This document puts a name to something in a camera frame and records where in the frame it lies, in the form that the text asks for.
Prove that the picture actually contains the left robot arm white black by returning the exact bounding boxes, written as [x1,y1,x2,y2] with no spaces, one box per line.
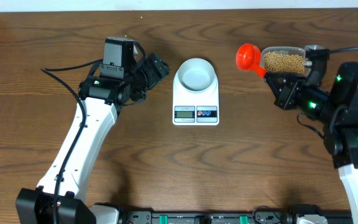
[16,37,170,223]

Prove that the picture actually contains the clear plastic container of beans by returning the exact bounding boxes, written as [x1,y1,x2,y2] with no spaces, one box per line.
[260,47,306,75]

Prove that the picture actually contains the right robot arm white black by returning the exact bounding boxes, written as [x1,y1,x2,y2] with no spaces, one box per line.
[264,62,358,223]

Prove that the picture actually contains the grey bowl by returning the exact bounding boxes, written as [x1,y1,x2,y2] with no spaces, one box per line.
[176,58,217,91]

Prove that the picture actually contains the red measuring scoop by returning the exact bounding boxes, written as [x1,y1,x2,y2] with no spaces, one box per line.
[236,44,267,78]

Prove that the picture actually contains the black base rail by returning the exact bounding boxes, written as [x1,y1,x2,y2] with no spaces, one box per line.
[91,203,354,224]

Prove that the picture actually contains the white digital kitchen scale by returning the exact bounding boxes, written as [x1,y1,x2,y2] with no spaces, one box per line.
[172,73,219,126]

